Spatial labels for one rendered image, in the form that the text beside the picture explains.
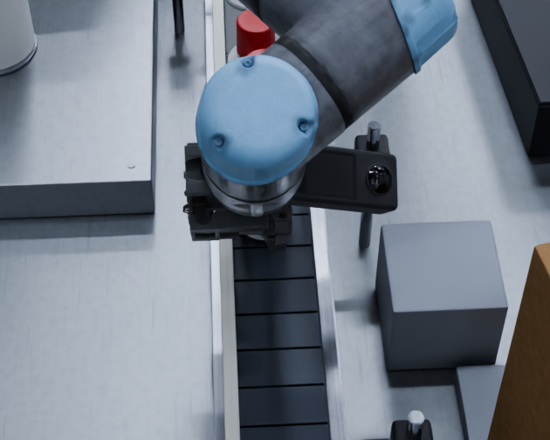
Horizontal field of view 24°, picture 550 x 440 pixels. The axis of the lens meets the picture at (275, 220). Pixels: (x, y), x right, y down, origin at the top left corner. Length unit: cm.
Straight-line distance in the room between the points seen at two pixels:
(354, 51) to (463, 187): 51
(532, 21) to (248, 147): 66
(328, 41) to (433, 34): 7
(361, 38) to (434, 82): 60
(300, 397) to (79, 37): 51
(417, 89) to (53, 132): 40
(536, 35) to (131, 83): 43
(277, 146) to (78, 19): 67
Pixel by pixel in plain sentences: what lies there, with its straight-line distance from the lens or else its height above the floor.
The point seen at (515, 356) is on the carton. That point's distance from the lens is 97.
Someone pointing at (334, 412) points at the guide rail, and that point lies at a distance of 98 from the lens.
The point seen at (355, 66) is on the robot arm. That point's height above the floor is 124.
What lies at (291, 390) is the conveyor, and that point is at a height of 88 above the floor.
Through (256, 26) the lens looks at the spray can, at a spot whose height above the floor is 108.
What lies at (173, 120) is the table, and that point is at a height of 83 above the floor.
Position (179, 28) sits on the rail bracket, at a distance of 146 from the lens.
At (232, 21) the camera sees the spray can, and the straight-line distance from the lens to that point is 119.
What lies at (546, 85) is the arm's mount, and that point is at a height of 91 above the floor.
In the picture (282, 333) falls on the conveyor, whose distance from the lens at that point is 112.
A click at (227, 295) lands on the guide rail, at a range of 110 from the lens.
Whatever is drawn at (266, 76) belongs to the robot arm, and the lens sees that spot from 79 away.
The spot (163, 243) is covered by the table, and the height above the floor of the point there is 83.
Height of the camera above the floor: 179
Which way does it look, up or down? 49 degrees down
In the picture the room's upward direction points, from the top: straight up
